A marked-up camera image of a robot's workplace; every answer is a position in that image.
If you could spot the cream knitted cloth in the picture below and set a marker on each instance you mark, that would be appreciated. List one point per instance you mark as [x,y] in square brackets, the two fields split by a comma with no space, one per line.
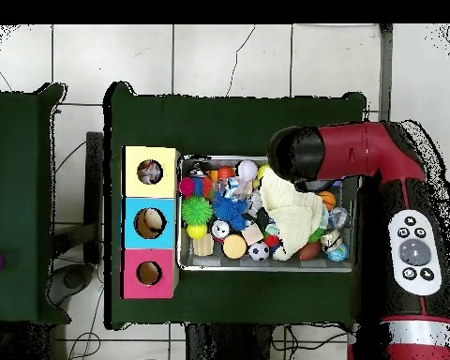
[292,217]

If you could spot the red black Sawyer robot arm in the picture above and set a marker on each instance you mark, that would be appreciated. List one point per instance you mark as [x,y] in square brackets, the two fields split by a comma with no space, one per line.
[360,150]

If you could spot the green puffer ball with eyes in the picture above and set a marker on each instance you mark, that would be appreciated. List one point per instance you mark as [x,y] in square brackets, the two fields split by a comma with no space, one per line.
[197,210]

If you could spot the grey metal pole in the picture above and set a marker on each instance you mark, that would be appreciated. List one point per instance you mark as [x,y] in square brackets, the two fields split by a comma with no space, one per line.
[385,75]

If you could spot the wooden box with three holes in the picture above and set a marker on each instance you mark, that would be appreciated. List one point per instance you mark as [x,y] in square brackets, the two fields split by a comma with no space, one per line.
[131,187]

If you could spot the small pink spiky ball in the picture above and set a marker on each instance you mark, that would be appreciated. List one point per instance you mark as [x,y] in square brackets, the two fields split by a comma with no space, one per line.
[186,186]

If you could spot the colourful patterned cloth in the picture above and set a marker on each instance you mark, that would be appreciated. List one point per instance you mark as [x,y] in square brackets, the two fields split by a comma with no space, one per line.
[150,171]

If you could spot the small soccer ball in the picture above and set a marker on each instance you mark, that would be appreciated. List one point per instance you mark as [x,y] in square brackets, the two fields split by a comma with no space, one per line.
[258,251]

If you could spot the small orange ball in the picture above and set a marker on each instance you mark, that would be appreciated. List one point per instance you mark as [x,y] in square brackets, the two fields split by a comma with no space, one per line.
[225,173]

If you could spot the blue puffer ball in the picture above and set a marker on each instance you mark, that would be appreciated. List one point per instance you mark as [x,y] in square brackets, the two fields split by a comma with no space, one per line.
[228,208]

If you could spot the yellow smiley ball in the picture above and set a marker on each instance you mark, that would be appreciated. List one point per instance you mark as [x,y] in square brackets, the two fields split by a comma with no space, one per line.
[263,170]

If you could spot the small orange basketball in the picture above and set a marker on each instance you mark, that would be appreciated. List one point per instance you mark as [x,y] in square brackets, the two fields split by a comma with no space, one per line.
[328,200]

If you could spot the grey rounded floor object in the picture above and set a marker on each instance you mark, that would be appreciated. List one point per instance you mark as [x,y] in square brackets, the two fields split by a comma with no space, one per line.
[73,279]

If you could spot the white baseball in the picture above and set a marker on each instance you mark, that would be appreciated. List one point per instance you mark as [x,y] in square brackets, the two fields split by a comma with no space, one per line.
[246,170]

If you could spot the orange round sponge disc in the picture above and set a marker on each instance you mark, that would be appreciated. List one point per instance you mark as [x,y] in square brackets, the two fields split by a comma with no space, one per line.
[234,246]

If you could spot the shallow metal mesh bin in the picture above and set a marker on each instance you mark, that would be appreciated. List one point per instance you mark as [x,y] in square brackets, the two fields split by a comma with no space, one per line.
[202,263]

